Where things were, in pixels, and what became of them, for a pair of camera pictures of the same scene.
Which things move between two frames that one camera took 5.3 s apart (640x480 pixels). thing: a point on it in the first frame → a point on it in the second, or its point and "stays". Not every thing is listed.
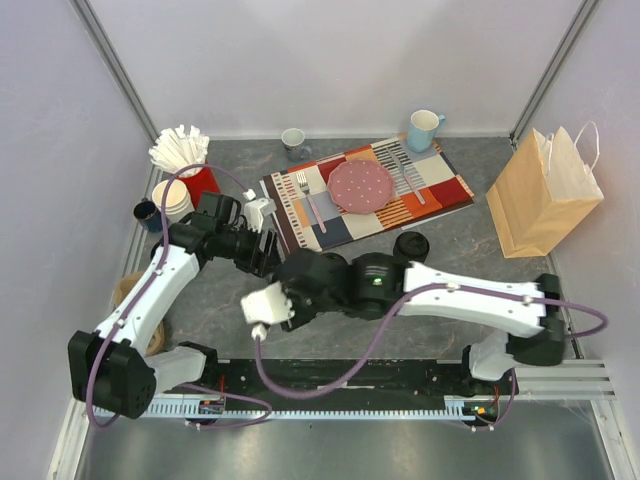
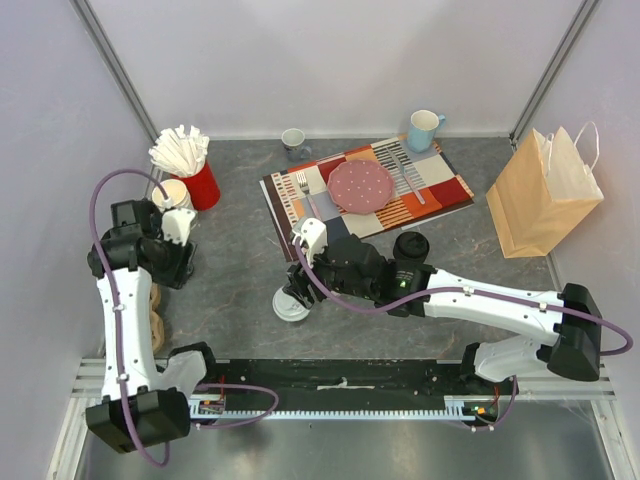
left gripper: x=259 y=262 → x=176 y=276
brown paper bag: x=550 y=183 stays
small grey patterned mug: x=293 y=140 stays
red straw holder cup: x=201 y=182 stays
